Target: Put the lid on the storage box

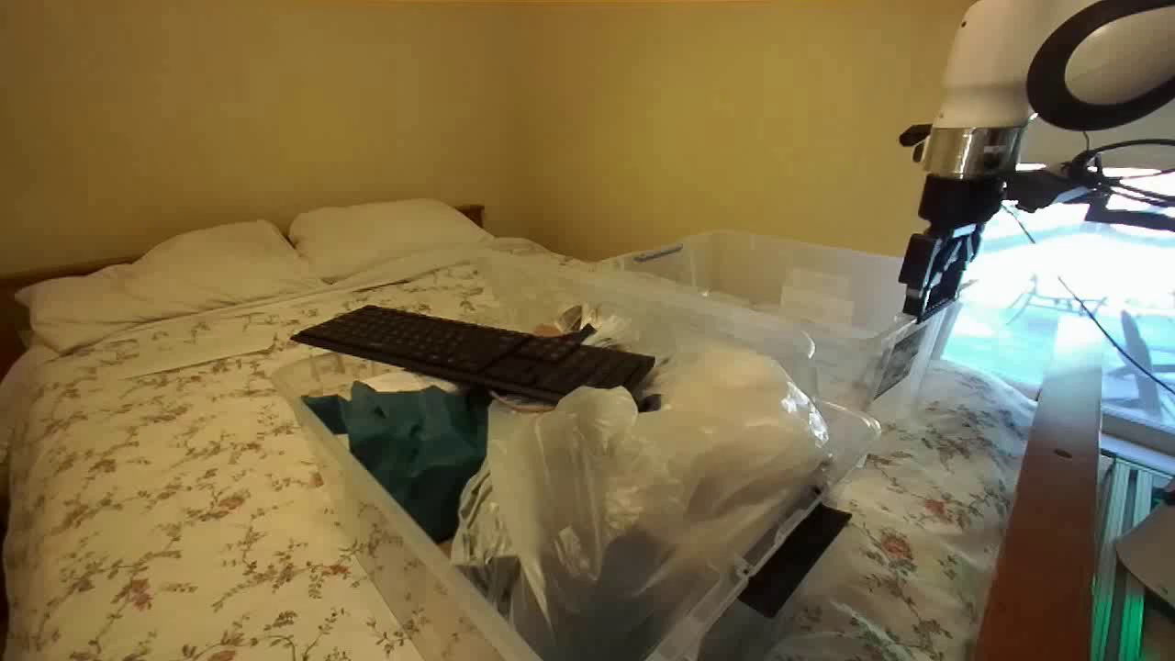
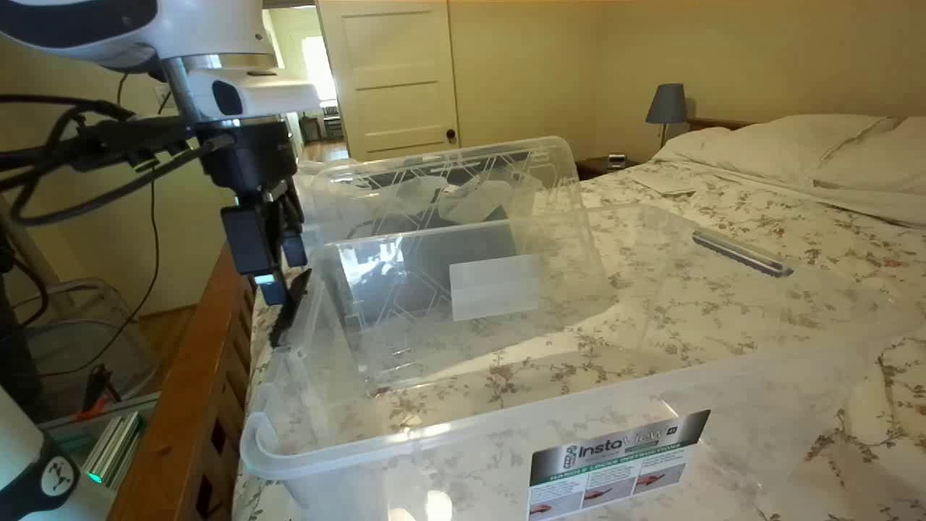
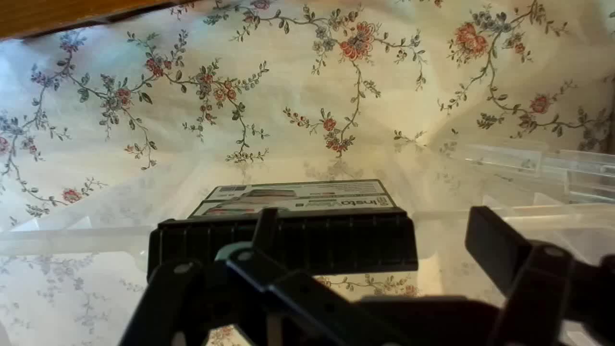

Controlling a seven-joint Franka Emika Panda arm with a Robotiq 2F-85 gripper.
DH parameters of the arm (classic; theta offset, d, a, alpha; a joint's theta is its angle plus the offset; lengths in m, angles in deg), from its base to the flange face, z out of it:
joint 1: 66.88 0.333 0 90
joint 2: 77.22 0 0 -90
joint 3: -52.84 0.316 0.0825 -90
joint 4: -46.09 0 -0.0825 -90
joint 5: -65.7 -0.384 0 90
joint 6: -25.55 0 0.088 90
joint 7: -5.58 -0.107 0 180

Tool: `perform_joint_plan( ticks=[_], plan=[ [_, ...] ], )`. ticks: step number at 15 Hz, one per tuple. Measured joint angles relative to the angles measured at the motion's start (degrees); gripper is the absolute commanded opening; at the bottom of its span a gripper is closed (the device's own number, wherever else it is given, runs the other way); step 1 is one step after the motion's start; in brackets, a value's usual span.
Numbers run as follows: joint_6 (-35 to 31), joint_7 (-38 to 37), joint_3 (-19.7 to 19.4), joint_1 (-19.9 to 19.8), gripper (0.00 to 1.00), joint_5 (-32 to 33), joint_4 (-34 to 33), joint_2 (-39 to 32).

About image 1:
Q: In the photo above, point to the right white pillow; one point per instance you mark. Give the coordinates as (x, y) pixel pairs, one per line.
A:
(344, 240)

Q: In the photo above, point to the black keyboard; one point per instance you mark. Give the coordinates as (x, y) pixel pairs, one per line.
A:
(467, 354)

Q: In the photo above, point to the floral bed sheet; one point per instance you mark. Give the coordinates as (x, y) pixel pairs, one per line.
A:
(172, 499)

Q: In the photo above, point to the clear near storage box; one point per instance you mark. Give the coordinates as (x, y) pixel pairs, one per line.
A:
(516, 515)

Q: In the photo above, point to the black far box latch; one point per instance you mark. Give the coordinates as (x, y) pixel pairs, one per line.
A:
(899, 354)

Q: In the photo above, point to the left white pillow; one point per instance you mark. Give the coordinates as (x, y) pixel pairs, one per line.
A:
(184, 274)

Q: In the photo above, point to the white pillow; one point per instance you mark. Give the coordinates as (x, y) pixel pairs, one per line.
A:
(344, 240)
(184, 274)

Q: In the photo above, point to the black box latch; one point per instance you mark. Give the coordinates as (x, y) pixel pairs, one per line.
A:
(899, 354)
(796, 561)

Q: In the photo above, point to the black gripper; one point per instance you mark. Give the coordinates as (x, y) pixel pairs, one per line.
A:
(938, 254)

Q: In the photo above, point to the teal cloth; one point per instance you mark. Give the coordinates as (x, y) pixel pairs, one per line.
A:
(419, 446)

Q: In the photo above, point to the clear far storage box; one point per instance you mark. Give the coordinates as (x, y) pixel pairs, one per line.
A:
(845, 298)

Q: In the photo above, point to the clear plastic bag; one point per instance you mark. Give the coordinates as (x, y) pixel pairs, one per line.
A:
(648, 478)

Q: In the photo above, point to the wooden bed footboard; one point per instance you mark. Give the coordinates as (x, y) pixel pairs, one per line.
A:
(1041, 600)

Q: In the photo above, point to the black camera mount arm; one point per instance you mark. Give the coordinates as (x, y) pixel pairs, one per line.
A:
(1107, 199)

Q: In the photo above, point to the clear storage box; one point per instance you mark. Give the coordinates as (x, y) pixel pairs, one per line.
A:
(516, 515)
(845, 298)

